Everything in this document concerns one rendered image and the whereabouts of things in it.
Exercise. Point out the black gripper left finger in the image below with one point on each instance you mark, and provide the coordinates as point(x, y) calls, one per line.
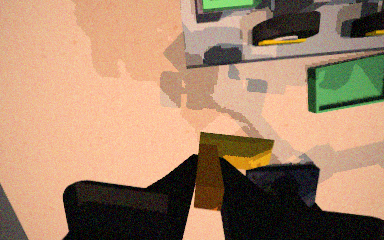
point(159, 211)

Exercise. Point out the green tray rim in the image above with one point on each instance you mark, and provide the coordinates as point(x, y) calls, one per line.
point(313, 88)

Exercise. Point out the green tray floor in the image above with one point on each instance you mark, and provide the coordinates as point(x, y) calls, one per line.
point(352, 82)

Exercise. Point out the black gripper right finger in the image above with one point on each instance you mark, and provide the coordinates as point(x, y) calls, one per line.
point(248, 213)

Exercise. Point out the yellow wheel chock with orange handle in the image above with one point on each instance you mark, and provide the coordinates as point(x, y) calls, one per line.
point(242, 152)

